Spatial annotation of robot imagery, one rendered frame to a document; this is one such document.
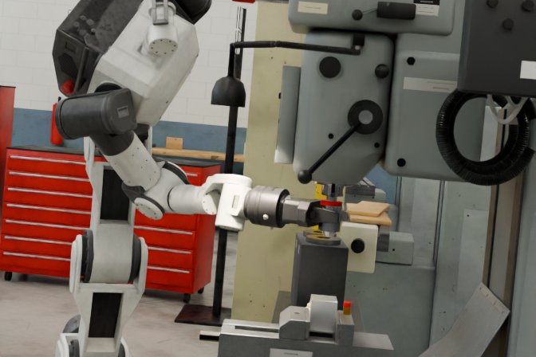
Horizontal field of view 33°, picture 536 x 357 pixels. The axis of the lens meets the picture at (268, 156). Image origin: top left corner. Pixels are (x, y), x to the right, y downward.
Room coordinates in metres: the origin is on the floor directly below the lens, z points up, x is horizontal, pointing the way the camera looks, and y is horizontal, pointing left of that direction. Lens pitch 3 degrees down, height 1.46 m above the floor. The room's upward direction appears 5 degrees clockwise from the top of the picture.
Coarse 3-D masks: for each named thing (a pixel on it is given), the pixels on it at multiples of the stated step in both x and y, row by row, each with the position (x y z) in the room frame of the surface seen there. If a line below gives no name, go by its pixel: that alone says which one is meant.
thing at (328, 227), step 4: (324, 208) 1.93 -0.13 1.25; (328, 208) 1.93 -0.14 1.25; (332, 208) 1.93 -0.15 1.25; (336, 208) 1.93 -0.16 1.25; (340, 208) 1.94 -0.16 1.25; (336, 212) 1.93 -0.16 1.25; (340, 212) 1.94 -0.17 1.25; (340, 216) 1.94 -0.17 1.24; (340, 220) 1.94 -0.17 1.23; (320, 224) 1.94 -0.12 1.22; (324, 224) 1.93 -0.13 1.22; (328, 224) 1.93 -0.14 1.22; (332, 224) 1.93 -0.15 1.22; (336, 224) 1.93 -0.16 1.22; (340, 224) 1.95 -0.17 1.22; (320, 228) 1.94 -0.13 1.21; (324, 228) 1.93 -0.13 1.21; (328, 228) 1.93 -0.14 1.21; (332, 228) 1.93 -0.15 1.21; (336, 228) 1.93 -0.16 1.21
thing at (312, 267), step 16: (304, 240) 2.32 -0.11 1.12; (320, 240) 2.27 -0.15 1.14; (336, 240) 2.28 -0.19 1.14; (304, 256) 2.25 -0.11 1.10; (320, 256) 2.25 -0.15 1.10; (336, 256) 2.25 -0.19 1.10; (304, 272) 2.25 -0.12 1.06; (320, 272) 2.25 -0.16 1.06; (336, 272) 2.25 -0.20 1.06; (304, 288) 2.25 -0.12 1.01; (320, 288) 2.25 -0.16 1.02; (336, 288) 2.25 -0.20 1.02; (304, 304) 2.25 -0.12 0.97
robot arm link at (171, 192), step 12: (168, 168) 2.21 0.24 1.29; (168, 180) 2.19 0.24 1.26; (180, 180) 2.21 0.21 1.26; (144, 192) 2.18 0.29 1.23; (156, 192) 2.17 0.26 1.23; (168, 192) 2.19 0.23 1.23; (180, 192) 2.15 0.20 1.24; (192, 192) 2.12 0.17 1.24; (168, 204) 2.18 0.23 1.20; (180, 204) 2.14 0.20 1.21; (192, 204) 2.11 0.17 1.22
